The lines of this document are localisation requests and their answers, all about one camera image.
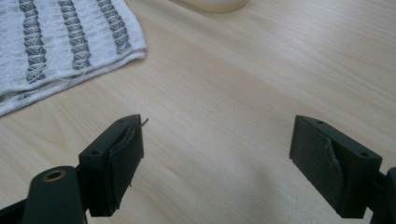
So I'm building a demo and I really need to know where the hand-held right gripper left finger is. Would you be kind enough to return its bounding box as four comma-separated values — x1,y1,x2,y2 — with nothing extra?
78,113,149,217

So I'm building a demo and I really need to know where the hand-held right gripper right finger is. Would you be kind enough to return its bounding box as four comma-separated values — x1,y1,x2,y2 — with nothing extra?
289,114,383,219

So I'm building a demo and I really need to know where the cream round dish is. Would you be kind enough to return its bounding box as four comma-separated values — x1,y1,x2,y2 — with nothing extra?
179,0,250,14

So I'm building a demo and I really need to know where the white grey-striped cloth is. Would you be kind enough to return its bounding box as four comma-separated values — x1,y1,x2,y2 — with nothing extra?
0,0,148,117

